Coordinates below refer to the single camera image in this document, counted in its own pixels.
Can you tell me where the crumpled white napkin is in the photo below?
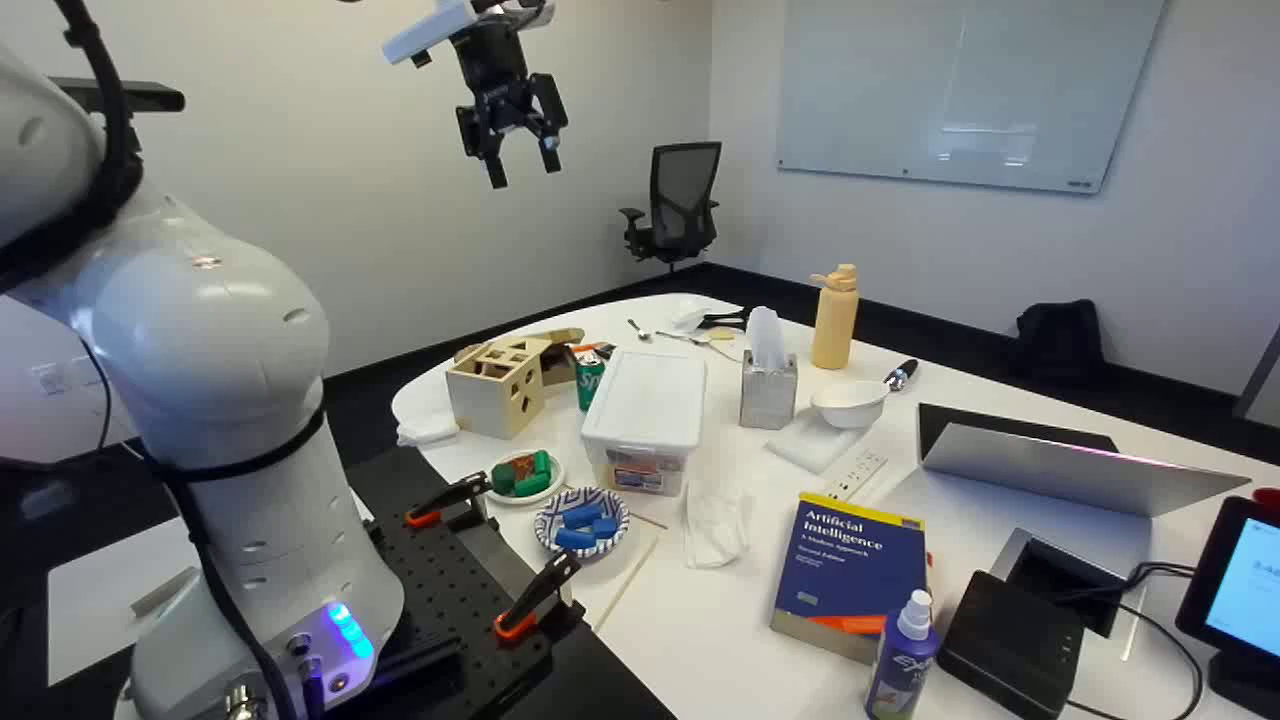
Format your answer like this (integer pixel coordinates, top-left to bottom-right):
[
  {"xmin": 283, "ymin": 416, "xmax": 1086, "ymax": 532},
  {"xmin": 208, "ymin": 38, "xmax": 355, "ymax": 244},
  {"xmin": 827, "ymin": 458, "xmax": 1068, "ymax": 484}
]
[{"xmin": 682, "ymin": 476, "xmax": 761, "ymax": 574}]

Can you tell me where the wooden shape sorter box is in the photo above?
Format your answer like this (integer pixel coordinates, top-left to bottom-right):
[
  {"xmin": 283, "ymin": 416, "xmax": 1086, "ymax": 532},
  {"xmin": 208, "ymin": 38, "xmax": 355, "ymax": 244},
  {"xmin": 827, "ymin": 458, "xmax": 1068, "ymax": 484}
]
[{"xmin": 445, "ymin": 326, "xmax": 591, "ymax": 446}]

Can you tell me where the black clamp orange tip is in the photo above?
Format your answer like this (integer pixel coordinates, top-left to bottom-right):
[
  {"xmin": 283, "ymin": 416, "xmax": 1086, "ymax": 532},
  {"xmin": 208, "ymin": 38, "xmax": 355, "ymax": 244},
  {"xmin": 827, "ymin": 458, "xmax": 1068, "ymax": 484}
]
[
  {"xmin": 489, "ymin": 549, "xmax": 584, "ymax": 647},
  {"xmin": 400, "ymin": 470, "xmax": 497, "ymax": 535}
]

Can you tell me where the clear plastic container white lid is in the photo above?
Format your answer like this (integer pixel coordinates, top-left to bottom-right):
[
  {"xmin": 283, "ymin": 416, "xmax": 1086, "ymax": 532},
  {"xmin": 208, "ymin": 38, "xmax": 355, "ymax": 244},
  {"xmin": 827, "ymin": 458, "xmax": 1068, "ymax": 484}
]
[{"xmin": 577, "ymin": 346, "xmax": 711, "ymax": 502}]

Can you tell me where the black table cable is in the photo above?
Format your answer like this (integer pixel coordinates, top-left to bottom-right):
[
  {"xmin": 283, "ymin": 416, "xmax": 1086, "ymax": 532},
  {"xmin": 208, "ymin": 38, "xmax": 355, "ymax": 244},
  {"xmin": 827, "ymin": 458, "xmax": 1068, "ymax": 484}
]
[{"xmin": 1059, "ymin": 555, "xmax": 1211, "ymax": 720}]

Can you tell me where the yellow drink bottle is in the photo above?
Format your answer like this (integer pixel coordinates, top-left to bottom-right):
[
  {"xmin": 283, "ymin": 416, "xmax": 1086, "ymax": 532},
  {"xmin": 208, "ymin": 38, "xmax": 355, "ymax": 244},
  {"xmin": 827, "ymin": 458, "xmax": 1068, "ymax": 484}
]
[{"xmin": 810, "ymin": 259, "xmax": 864, "ymax": 378}]

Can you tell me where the white cloth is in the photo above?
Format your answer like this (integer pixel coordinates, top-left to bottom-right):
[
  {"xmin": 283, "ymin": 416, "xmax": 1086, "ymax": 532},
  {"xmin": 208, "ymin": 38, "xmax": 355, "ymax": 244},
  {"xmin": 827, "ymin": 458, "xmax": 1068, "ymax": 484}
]
[{"xmin": 391, "ymin": 382, "xmax": 464, "ymax": 449}]

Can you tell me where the blue spray bottle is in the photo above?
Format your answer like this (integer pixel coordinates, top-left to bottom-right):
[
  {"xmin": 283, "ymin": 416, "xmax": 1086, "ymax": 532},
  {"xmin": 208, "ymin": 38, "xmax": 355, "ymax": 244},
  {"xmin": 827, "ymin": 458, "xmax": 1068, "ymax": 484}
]
[{"xmin": 864, "ymin": 585, "xmax": 945, "ymax": 720}]

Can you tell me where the grey tissue holder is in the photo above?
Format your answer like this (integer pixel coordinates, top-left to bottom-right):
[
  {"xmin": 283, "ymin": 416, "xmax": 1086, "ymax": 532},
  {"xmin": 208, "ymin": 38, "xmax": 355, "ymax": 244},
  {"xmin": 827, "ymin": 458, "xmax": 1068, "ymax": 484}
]
[{"xmin": 735, "ymin": 303, "xmax": 803, "ymax": 436}]

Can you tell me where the thin wooden stick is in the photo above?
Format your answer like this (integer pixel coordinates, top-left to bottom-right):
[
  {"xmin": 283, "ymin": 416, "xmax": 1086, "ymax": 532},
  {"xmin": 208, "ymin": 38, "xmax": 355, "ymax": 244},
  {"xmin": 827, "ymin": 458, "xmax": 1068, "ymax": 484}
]
[{"xmin": 587, "ymin": 532, "xmax": 666, "ymax": 632}]

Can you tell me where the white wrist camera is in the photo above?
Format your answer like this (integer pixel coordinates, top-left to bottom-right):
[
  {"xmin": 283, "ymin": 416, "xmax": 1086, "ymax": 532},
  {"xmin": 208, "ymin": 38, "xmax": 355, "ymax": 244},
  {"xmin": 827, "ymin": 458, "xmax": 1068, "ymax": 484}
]
[{"xmin": 382, "ymin": 0, "xmax": 480, "ymax": 69}]

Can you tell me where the white bowl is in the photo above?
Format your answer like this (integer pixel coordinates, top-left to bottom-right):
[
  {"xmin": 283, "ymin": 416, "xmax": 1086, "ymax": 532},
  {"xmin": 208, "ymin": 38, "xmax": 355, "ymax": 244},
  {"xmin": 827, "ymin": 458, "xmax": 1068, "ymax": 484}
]
[{"xmin": 810, "ymin": 378, "xmax": 893, "ymax": 436}]

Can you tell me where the black bag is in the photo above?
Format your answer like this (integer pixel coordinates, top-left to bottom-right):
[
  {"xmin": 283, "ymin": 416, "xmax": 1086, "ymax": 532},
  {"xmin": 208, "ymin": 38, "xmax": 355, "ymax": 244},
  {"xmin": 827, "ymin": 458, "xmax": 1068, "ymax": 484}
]
[{"xmin": 1008, "ymin": 298, "xmax": 1113, "ymax": 391}]

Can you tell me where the black rectangular box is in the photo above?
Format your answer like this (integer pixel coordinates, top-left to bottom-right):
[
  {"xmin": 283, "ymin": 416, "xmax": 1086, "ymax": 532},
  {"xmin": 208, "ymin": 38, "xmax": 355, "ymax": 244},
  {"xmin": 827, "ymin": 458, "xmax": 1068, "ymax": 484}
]
[{"xmin": 932, "ymin": 569, "xmax": 1088, "ymax": 720}]

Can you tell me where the wall whiteboard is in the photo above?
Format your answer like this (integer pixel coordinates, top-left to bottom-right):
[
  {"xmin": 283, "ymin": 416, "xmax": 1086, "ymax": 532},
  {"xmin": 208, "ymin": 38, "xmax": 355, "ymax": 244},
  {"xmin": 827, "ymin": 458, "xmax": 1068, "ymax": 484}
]
[{"xmin": 772, "ymin": 0, "xmax": 1174, "ymax": 201}]

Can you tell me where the silver laptop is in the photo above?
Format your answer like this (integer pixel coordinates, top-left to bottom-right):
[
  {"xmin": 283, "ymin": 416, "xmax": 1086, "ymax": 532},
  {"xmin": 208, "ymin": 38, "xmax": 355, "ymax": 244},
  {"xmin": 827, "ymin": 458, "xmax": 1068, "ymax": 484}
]
[{"xmin": 886, "ymin": 422, "xmax": 1251, "ymax": 588}]

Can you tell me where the blue toy piece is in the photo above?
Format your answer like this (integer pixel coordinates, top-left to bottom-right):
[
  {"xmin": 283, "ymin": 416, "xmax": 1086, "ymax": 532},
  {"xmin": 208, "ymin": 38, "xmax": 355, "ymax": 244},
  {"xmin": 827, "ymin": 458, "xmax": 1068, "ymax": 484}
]
[
  {"xmin": 556, "ymin": 496, "xmax": 608, "ymax": 532},
  {"xmin": 554, "ymin": 521, "xmax": 617, "ymax": 555}
]

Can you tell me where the black marker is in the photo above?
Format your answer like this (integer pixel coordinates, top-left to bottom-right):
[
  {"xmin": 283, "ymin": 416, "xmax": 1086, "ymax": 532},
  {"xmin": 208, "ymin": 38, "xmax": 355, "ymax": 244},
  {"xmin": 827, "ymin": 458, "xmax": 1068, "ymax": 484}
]
[{"xmin": 881, "ymin": 352, "xmax": 926, "ymax": 397}]

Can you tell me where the green toy block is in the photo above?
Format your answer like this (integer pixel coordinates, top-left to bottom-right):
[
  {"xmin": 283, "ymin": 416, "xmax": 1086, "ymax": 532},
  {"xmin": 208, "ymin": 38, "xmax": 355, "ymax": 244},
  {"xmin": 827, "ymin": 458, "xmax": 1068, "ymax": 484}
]
[{"xmin": 489, "ymin": 449, "xmax": 556, "ymax": 502}]

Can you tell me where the black camera on stand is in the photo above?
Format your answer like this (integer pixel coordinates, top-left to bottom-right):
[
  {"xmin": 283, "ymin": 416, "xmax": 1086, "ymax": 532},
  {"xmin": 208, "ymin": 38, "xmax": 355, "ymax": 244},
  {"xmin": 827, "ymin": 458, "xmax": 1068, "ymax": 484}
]
[{"xmin": 54, "ymin": 73, "xmax": 188, "ymax": 119}]

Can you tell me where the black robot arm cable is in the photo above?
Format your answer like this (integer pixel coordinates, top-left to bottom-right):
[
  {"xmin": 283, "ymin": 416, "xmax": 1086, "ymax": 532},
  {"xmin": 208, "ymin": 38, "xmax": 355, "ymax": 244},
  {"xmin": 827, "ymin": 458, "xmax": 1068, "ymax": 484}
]
[{"xmin": 0, "ymin": 0, "xmax": 314, "ymax": 720}]

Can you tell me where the green drink can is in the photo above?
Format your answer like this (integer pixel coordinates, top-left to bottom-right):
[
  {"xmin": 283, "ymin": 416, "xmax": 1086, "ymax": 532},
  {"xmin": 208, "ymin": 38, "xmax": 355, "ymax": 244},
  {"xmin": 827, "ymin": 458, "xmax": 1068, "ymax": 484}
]
[{"xmin": 571, "ymin": 348, "xmax": 608, "ymax": 416}]

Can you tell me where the blue patterned plate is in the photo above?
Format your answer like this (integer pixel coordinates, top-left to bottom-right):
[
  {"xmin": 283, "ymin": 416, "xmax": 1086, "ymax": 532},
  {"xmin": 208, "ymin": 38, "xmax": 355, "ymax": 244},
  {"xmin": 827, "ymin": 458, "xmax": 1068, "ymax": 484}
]
[{"xmin": 532, "ymin": 484, "xmax": 634, "ymax": 565}]

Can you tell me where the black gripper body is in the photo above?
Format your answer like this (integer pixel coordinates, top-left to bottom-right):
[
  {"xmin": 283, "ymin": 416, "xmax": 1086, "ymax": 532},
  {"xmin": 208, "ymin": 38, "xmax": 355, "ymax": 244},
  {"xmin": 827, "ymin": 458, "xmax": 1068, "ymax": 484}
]
[{"xmin": 453, "ymin": 14, "xmax": 571, "ymax": 160}]

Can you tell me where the blue yellow book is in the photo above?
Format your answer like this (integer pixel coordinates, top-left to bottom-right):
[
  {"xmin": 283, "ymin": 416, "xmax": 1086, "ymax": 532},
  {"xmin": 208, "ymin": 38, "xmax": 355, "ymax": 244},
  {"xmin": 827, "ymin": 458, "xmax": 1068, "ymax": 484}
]
[{"xmin": 768, "ymin": 490, "xmax": 932, "ymax": 668}]

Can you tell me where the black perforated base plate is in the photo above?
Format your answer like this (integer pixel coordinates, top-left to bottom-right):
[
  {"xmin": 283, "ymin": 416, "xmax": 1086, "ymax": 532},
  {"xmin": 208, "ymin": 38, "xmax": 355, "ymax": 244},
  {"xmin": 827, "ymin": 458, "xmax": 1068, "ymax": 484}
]
[{"xmin": 349, "ymin": 446, "xmax": 676, "ymax": 720}]

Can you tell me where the black office chair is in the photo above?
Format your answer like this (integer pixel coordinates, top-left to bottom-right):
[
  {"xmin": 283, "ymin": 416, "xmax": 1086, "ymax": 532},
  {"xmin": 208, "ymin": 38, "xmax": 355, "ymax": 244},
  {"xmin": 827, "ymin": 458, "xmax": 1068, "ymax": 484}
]
[{"xmin": 617, "ymin": 137, "xmax": 725, "ymax": 274}]

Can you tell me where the tablet screen on stand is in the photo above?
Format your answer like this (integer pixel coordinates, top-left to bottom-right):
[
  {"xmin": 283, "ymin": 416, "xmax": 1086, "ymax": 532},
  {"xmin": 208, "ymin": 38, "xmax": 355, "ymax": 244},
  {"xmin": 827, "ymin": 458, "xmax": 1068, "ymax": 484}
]
[{"xmin": 1174, "ymin": 491, "xmax": 1280, "ymax": 720}]

